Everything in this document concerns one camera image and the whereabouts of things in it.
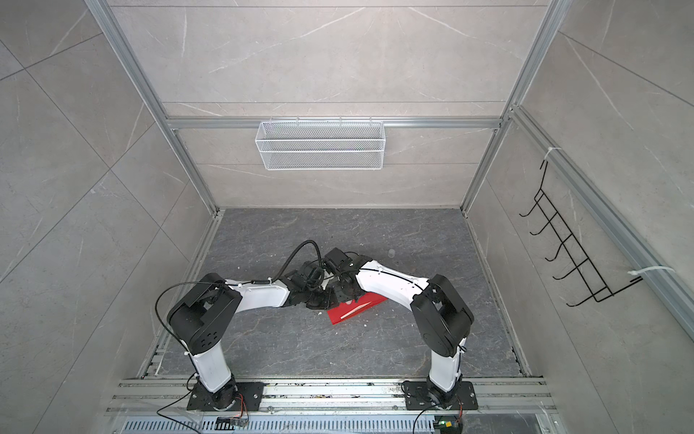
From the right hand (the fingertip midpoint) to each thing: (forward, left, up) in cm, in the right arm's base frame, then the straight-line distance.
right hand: (347, 290), depth 90 cm
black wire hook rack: (-3, -58, +27) cm, 64 cm away
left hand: (-1, +3, -3) cm, 4 cm away
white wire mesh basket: (+48, +9, +26) cm, 55 cm away
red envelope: (-5, 0, -4) cm, 7 cm away
